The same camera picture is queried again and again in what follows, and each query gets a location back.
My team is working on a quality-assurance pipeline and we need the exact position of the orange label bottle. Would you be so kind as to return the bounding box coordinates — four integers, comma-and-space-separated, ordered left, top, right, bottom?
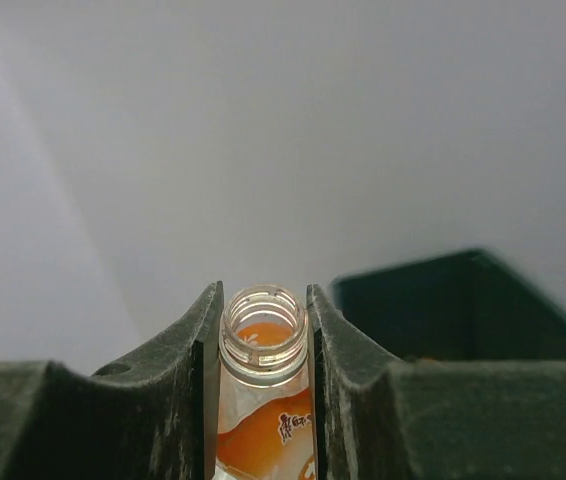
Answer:
214, 284, 316, 480

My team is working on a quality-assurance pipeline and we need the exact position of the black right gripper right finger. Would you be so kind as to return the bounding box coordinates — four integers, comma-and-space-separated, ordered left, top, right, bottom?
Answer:
306, 285, 566, 479

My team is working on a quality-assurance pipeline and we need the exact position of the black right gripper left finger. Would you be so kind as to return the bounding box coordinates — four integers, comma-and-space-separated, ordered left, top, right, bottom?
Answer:
0, 282, 224, 479

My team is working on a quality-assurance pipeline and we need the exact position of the dark green plastic bin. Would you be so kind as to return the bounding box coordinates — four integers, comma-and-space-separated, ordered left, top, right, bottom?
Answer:
332, 248, 566, 361

